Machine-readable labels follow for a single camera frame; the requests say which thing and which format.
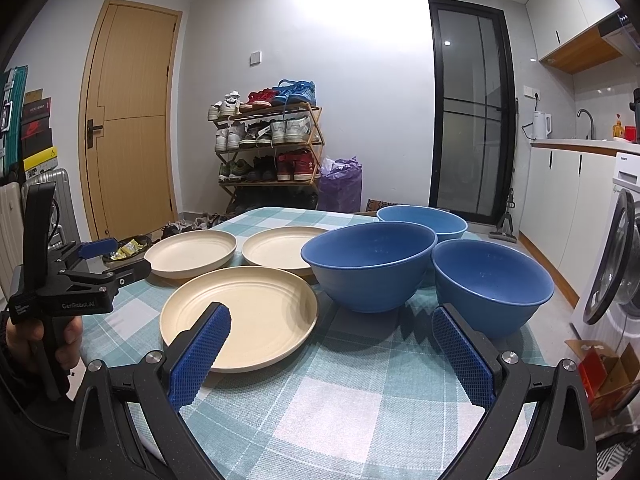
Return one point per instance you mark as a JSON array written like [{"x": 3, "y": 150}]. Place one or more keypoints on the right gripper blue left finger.
[{"x": 193, "y": 352}]

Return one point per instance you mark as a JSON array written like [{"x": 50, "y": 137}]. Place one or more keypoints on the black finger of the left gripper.
[{"x": 130, "y": 272}]

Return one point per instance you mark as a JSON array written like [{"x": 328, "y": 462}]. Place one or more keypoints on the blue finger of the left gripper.
[{"x": 98, "y": 248}]

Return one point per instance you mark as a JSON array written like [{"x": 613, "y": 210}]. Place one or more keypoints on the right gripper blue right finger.
[{"x": 470, "y": 354}]

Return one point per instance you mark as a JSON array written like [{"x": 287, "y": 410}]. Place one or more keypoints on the cream plate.
[
  {"x": 279, "y": 248},
  {"x": 272, "y": 311},
  {"x": 190, "y": 254}
]

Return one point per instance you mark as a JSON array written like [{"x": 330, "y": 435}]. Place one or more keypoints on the dark blue bowl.
[
  {"x": 372, "y": 267},
  {"x": 495, "y": 288}
]

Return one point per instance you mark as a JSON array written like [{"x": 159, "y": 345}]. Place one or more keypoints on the light blue bowl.
[{"x": 445, "y": 224}]

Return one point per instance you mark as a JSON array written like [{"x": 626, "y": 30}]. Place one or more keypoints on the white kitchen base cabinets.
[{"x": 567, "y": 209}]

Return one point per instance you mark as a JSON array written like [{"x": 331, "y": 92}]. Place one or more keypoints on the person's left hand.
[{"x": 19, "y": 339}]

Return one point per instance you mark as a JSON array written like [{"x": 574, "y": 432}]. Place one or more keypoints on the trash bin with wrappers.
[{"x": 128, "y": 249}]

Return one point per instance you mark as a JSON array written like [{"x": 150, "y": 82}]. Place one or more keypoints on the teal plaid tablecloth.
[{"x": 367, "y": 396}]

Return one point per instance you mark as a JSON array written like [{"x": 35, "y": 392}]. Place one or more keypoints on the wooden door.
[{"x": 124, "y": 120}]

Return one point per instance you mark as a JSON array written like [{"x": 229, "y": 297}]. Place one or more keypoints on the stacked shoe boxes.
[{"x": 25, "y": 126}]

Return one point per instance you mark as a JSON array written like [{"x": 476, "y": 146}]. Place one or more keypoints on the cardboard box orange red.
[{"x": 609, "y": 378}]

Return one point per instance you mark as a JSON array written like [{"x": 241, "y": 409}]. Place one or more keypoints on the upright vacuum cleaner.
[{"x": 504, "y": 229}]

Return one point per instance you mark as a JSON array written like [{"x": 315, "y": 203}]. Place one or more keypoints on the white washing machine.
[{"x": 608, "y": 309}]

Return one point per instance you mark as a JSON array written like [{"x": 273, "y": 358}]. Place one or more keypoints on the wooden shoe rack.
[{"x": 269, "y": 146}]

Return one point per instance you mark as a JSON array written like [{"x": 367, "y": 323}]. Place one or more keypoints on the purple plastic bag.
[{"x": 340, "y": 185}]

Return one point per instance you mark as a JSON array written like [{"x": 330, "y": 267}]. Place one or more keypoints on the white electric kettle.
[{"x": 542, "y": 125}]

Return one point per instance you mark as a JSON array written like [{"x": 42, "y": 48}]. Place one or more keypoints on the black framed glass door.
[{"x": 476, "y": 111}]

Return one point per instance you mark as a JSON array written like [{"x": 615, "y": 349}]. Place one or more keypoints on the white wall switch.
[{"x": 255, "y": 58}]

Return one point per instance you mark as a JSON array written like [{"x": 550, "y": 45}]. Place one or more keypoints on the white upper wall cabinet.
[{"x": 566, "y": 33}]

